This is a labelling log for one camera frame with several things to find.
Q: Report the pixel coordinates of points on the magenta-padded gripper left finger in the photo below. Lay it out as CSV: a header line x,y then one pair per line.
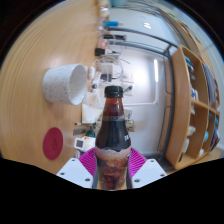
x,y
75,173

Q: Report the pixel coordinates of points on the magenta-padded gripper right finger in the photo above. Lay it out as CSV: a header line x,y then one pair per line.
x,y
148,171

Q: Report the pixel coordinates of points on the dark cola plastic bottle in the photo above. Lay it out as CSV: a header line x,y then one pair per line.
x,y
112,140

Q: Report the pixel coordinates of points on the small white desk clock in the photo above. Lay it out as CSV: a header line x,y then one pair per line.
x,y
79,143

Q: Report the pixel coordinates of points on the flat round red coaster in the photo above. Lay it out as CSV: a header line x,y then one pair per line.
x,y
52,143

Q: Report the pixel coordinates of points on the white crumpled tissue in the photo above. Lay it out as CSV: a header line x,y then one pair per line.
x,y
90,108

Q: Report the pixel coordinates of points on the wooden shelf unit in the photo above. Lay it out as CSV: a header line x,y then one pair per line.
x,y
180,110

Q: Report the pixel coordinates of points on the white speckled mug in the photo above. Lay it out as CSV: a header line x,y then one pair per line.
x,y
61,84

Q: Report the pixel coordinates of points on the white light bar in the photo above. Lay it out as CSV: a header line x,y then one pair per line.
x,y
155,70

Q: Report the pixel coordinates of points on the small white oval case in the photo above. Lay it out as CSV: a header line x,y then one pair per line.
x,y
91,72

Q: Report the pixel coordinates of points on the white charger block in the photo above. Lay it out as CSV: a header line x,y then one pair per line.
x,y
106,69

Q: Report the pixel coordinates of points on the slim black bottle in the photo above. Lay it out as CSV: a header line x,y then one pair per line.
x,y
115,36

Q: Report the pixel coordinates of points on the small blue bottle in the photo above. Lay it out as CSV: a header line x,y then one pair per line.
x,y
110,23

